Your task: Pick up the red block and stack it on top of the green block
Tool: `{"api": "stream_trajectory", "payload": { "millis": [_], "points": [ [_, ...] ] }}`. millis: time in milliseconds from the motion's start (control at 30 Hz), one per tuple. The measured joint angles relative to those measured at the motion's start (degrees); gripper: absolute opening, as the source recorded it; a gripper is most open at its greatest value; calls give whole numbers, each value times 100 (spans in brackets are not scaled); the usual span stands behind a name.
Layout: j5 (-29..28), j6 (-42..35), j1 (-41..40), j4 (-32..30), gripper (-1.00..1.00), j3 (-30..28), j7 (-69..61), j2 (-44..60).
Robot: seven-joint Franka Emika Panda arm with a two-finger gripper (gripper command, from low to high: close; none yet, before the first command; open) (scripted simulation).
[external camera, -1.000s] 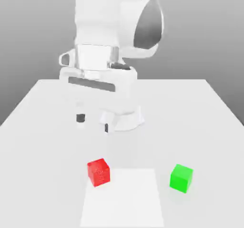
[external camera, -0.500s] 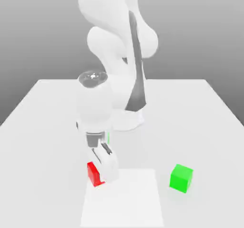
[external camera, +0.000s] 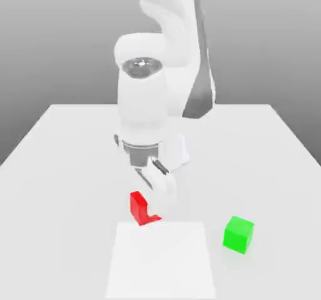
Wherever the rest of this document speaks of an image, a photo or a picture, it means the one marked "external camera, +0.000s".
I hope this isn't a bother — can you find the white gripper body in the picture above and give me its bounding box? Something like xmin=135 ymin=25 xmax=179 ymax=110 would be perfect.
xmin=135 ymin=158 xmax=178 ymax=201

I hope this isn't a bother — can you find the small red cube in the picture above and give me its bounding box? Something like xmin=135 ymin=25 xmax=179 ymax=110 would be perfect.
xmin=129 ymin=190 xmax=162 ymax=227

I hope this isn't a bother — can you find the small green cube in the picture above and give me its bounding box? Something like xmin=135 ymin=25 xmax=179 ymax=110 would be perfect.
xmin=222 ymin=215 xmax=255 ymax=255

